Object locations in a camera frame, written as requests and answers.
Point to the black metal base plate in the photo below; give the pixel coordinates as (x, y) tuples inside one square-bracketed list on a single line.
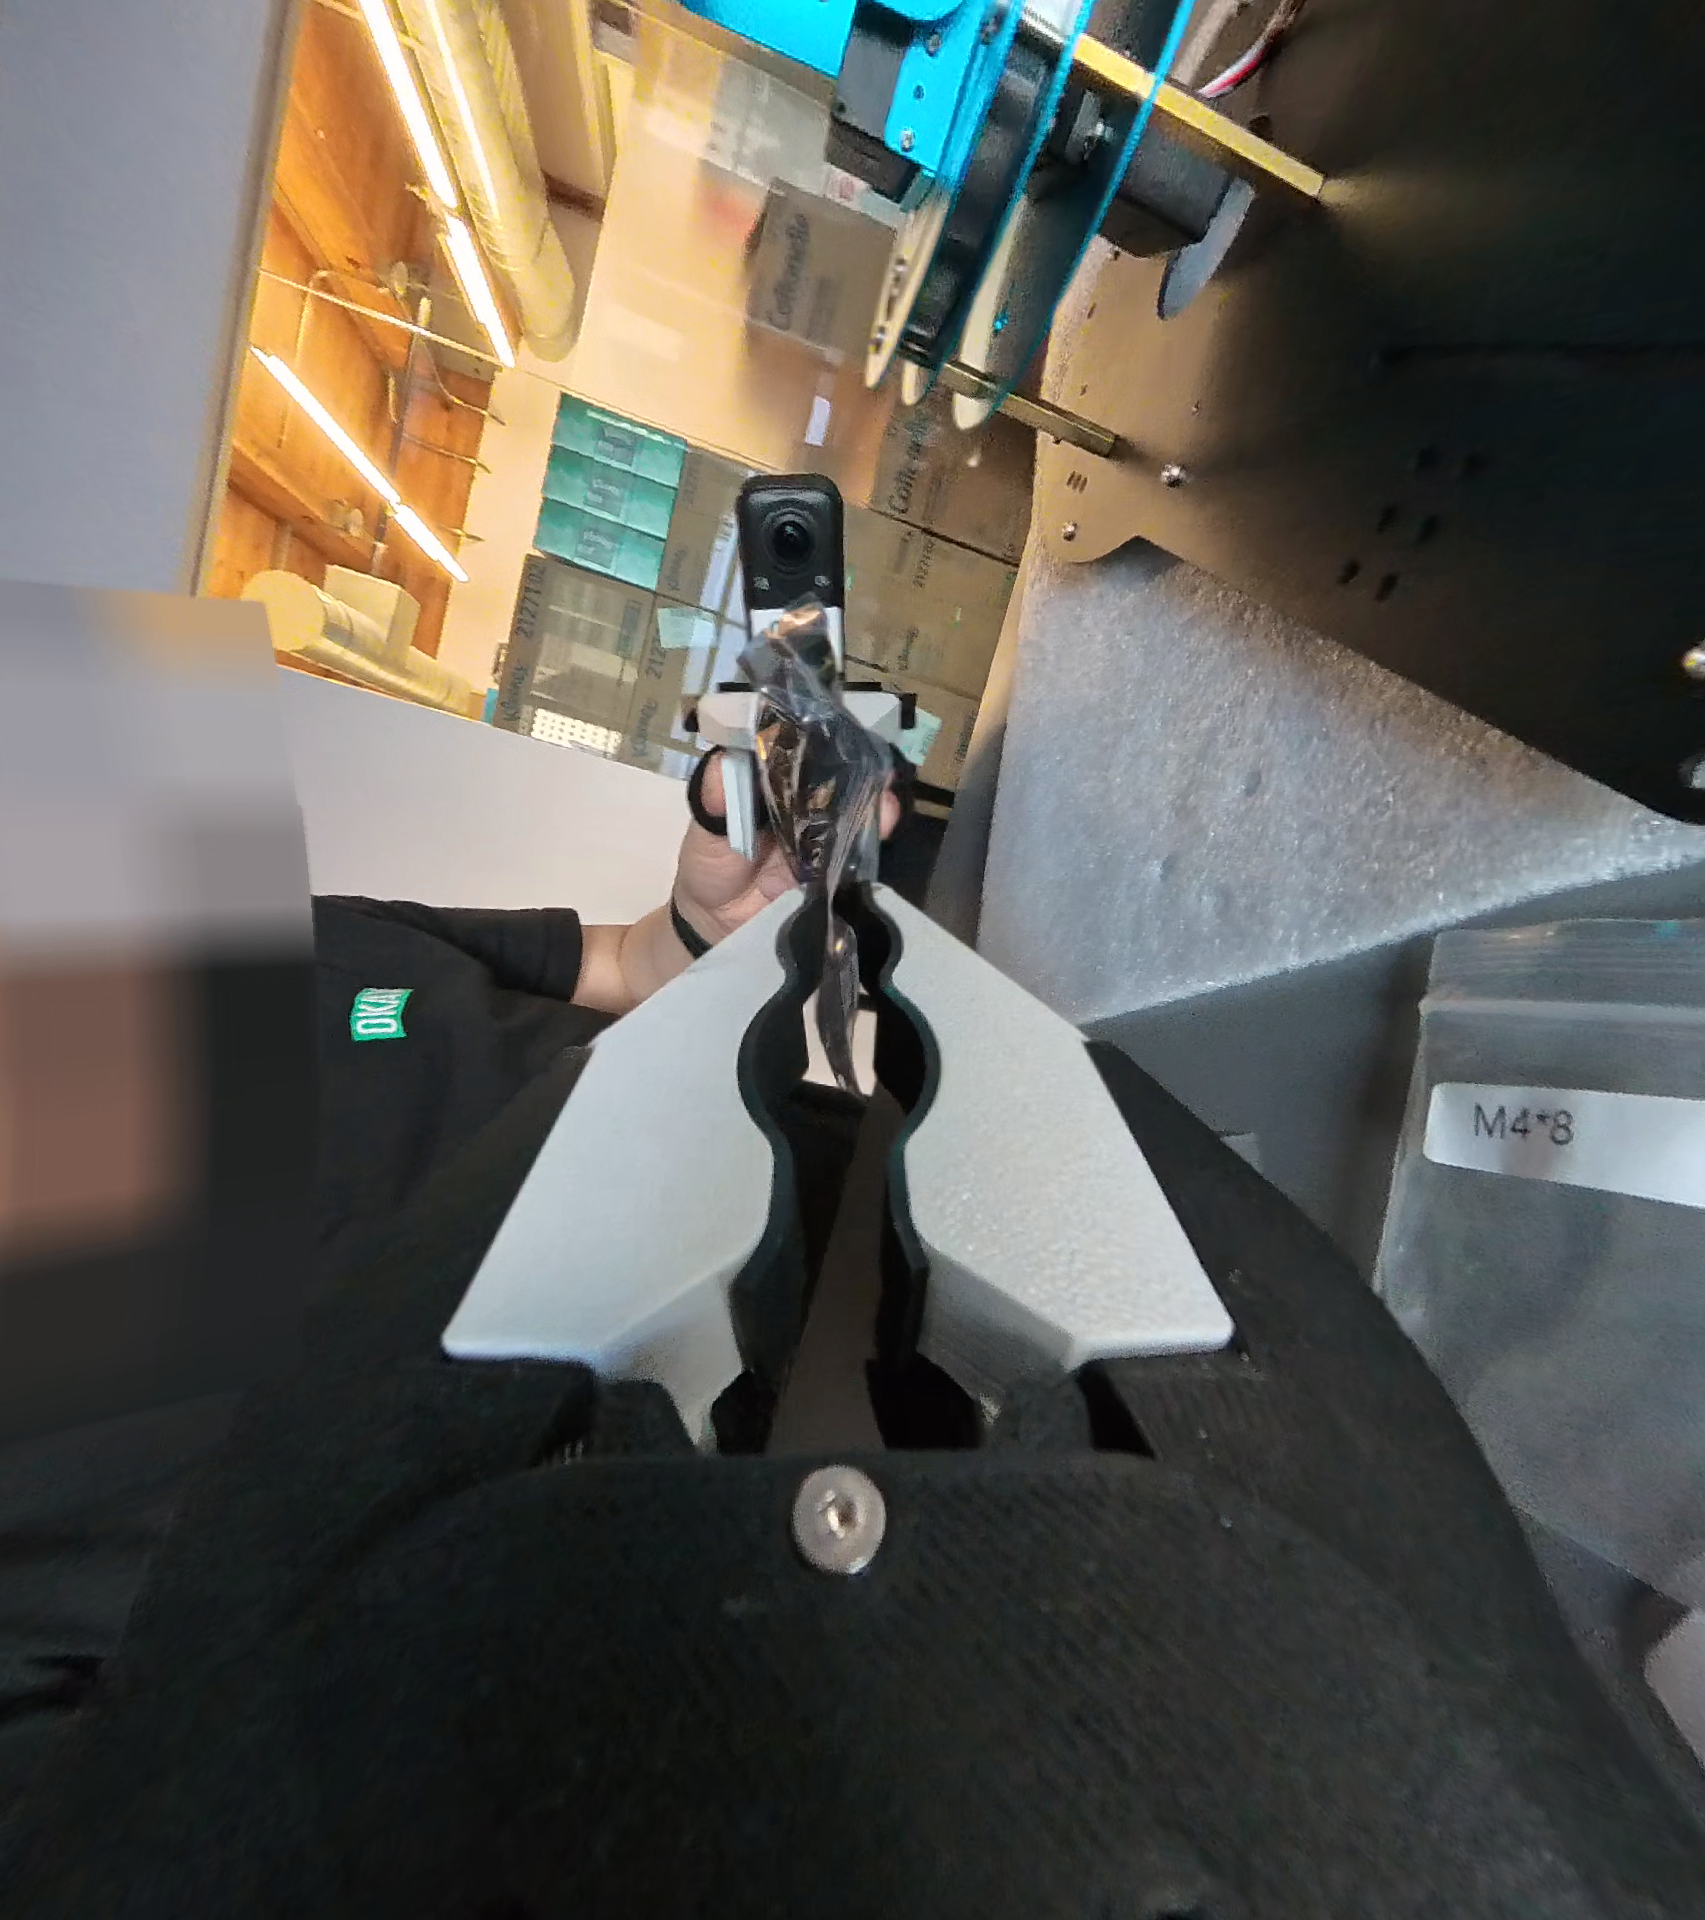
[(1512, 360)]

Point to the scattered small clear zip bags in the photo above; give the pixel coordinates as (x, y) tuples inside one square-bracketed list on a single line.
[(1603, 1291)]

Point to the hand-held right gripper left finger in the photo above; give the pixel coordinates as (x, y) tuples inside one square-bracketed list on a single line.
[(642, 1185)]

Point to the silver duct pipe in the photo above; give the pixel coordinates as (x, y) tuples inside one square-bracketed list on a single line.
[(492, 180)]

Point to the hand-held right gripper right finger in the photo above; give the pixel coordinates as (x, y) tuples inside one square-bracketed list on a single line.
[(1048, 1185)]

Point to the dark parts bag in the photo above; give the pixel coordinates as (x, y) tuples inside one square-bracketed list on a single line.
[(822, 810)]

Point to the person's left hand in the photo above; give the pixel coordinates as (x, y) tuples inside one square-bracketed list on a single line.
[(733, 885)]

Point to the blue toy robot arm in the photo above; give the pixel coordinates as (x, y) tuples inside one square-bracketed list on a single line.
[(913, 91)]

